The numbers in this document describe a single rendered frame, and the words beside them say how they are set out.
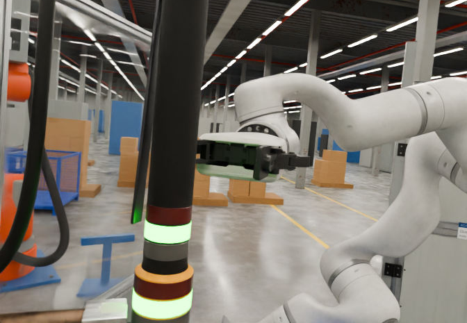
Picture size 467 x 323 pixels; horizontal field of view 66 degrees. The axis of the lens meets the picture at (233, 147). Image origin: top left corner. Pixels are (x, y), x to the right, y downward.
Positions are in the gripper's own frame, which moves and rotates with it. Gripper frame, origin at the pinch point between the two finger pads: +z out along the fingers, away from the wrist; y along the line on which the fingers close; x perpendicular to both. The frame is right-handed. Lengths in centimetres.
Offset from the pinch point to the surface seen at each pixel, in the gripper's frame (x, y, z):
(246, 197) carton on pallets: -165, 194, -762
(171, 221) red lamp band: -3.6, -0.9, 11.6
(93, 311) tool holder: -10.3, 3.8, 13.3
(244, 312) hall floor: -170, 62, -282
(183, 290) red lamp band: -8.5, -1.9, 11.1
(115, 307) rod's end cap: -10.2, 2.6, 12.5
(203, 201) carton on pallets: -169, 265, -679
